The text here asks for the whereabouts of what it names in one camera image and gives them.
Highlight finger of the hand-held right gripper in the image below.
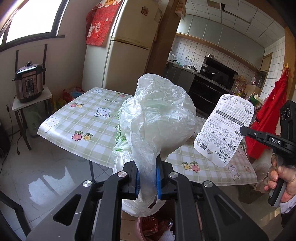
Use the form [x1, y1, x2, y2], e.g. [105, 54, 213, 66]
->
[239, 126, 269, 142]

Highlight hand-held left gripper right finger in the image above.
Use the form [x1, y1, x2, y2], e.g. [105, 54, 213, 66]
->
[155, 158, 270, 241]

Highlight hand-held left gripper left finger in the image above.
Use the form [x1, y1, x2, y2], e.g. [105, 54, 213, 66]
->
[25, 161, 140, 241]

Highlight white printed package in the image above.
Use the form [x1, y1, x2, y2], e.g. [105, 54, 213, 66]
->
[193, 94, 256, 168]

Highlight pink bin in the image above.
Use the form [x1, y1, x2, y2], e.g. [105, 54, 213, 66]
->
[137, 214, 177, 241]

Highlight white plastic bag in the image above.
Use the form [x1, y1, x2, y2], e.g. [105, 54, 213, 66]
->
[112, 73, 198, 217]

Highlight person's right forearm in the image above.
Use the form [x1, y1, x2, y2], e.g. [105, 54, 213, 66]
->
[280, 197, 296, 215]

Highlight person's right hand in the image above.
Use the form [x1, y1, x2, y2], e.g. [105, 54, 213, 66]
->
[264, 154, 296, 202]

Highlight red apron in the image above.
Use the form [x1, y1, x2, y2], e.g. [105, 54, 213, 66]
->
[245, 67, 296, 160]

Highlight cardboard box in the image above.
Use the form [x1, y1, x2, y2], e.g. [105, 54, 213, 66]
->
[245, 84, 263, 95]

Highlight black table leg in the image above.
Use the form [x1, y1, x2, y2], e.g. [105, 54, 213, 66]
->
[89, 160, 96, 183]

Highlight white tissue wad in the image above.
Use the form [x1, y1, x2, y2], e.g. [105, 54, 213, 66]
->
[161, 230, 176, 241]

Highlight black oven range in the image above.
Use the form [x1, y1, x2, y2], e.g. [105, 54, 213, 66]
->
[188, 74, 234, 112]

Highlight green checked tablecloth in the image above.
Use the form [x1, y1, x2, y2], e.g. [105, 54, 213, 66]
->
[37, 88, 258, 186]

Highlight black range hood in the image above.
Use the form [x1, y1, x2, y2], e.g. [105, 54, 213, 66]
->
[200, 57, 238, 90]

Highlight red and yellow bags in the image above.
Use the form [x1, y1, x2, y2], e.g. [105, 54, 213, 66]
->
[54, 86, 85, 109]

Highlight green container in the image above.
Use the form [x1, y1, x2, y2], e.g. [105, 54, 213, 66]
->
[23, 104, 48, 137]

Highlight cream refrigerator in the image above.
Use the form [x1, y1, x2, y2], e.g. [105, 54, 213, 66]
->
[82, 0, 162, 93]

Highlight white side table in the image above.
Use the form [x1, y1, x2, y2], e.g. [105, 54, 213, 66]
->
[11, 86, 53, 151]

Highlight hanging paper ornament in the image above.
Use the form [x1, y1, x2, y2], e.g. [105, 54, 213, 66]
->
[174, 0, 186, 18]

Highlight electric pressure cooker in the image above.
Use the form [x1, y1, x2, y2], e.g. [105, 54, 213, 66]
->
[12, 61, 47, 103]

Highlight red hanging cloth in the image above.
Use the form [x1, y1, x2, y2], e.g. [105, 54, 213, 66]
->
[85, 0, 121, 45]

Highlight window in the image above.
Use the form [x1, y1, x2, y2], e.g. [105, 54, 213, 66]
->
[0, 0, 65, 47]

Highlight wire rack with groceries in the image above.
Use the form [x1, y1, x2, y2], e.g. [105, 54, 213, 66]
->
[246, 91, 266, 121]

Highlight kitchen wall cabinets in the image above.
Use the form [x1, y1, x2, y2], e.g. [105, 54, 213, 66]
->
[177, 14, 265, 70]

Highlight black power cable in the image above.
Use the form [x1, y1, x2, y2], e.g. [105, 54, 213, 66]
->
[6, 102, 22, 156]

